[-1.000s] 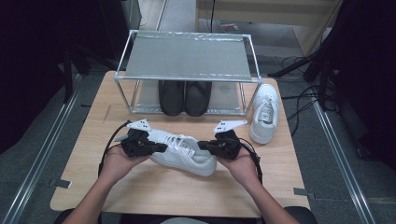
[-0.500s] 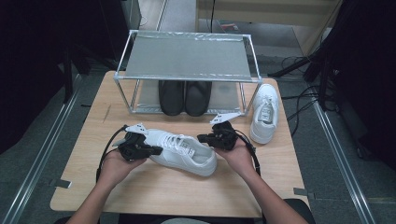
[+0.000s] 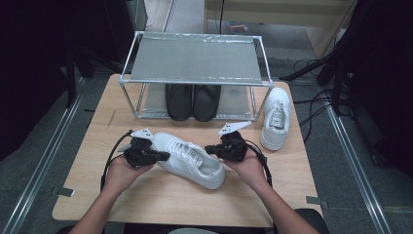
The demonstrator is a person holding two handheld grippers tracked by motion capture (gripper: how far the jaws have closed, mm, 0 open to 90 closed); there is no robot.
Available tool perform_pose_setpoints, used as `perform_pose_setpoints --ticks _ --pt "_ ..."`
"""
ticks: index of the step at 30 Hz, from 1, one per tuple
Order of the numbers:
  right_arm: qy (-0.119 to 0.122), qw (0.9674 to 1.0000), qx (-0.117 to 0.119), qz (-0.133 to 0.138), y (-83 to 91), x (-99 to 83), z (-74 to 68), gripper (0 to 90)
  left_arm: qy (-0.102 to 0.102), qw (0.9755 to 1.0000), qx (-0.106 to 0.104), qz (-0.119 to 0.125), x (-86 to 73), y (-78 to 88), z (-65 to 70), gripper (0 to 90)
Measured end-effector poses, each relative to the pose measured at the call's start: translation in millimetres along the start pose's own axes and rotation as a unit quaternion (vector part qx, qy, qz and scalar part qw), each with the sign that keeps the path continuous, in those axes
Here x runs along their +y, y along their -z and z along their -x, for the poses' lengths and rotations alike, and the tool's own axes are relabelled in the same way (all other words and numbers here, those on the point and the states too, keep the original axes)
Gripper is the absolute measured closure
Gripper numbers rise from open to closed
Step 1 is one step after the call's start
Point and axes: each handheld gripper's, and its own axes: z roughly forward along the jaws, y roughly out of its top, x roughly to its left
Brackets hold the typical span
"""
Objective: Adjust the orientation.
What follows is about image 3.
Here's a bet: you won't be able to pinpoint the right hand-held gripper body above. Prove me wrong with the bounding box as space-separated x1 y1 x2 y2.
217 120 252 163

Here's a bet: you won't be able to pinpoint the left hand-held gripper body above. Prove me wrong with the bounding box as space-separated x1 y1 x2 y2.
118 127 157 169

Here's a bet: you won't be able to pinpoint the white sneaker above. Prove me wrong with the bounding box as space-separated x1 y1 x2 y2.
259 87 292 152
150 131 227 191

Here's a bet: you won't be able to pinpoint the black slipper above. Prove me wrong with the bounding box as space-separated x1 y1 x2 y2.
165 83 195 122
193 84 222 123

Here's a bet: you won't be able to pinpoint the metal shoe rack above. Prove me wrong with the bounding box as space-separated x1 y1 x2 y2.
118 30 275 122

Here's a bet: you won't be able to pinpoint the person's left hand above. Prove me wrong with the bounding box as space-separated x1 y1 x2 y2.
103 155 155 193

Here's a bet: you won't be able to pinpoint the person's right hand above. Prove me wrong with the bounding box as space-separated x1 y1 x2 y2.
223 147 271 193

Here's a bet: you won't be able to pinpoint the grey tape piece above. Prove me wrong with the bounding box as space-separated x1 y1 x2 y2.
51 186 76 198
305 195 330 210

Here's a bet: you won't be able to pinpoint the black stand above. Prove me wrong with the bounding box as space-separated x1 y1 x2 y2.
278 48 354 116
62 45 126 109

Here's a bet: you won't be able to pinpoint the black chair seat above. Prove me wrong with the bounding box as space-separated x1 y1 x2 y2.
293 208 331 234

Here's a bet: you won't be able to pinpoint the small red item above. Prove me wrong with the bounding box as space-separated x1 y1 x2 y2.
228 21 250 34

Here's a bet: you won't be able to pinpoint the wooden cabinet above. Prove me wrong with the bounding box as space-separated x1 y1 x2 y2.
204 0 358 60

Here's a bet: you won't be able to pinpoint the black floor cables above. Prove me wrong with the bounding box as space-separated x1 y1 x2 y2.
291 58 339 144

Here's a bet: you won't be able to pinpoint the metal floor rail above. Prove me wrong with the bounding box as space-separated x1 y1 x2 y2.
0 77 86 234
324 103 394 234

